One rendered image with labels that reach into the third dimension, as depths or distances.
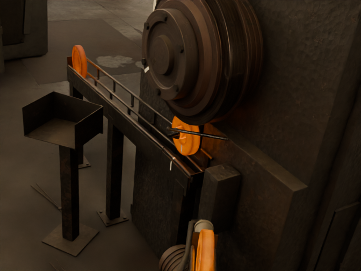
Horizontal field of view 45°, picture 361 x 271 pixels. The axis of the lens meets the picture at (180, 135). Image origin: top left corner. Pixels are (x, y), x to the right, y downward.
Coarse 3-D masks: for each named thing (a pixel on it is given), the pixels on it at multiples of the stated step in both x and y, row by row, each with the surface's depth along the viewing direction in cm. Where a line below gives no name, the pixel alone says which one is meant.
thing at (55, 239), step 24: (48, 96) 195; (24, 120) 185; (48, 120) 200; (72, 120) 200; (96, 120) 188; (72, 144) 182; (72, 168) 196; (72, 192) 202; (72, 216) 209; (48, 240) 216; (72, 240) 216
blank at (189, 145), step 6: (174, 120) 161; (180, 120) 156; (174, 126) 161; (186, 126) 153; (192, 126) 151; (174, 138) 163; (186, 138) 154; (192, 138) 151; (198, 138) 152; (180, 144) 159; (186, 144) 155; (192, 144) 152; (198, 144) 153; (180, 150) 160; (186, 150) 156; (192, 150) 154
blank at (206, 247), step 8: (200, 232) 123; (208, 232) 119; (200, 240) 120; (208, 240) 116; (200, 248) 118; (208, 248) 114; (200, 256) 115; (208, 256) 114; (200, 264) 113; (208, 264) 113
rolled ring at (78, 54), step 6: (78, 48) 236; (72, 54) 247; (78, 54) 235; (84, 54) 235; (72, 60) 249; (78, 60) 248; (84, 60) 235; (78, 66) 248; (84, 66) 235; (78, 72) 245; (84, 72) 237
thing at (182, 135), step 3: (180, 126) 156; (198, 126) 158; (201, 126) 159; (180, 129) 155; (183, 129) 155; (201, 129) 159; (171, 132) 155; (174, 132) 154; (201, 132) 159; (177, 135) 154; (180, 135) 154; (183, 135) 155; (177, 138) 155; (180, 138) 156
